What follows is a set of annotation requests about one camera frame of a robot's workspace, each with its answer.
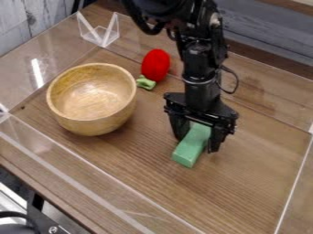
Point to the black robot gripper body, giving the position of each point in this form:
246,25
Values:
200,105

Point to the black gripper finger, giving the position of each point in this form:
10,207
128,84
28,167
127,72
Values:
179,125
216,138

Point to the green rectangular block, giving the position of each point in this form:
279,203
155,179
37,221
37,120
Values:
191,145

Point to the brown wooden bowl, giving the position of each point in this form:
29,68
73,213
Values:
91,98

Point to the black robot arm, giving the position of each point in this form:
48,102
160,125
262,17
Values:
192,23

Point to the red plush strawberry toy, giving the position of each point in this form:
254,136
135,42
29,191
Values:
154,68

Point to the black table leg bracket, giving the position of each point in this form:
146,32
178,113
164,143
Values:
47,226

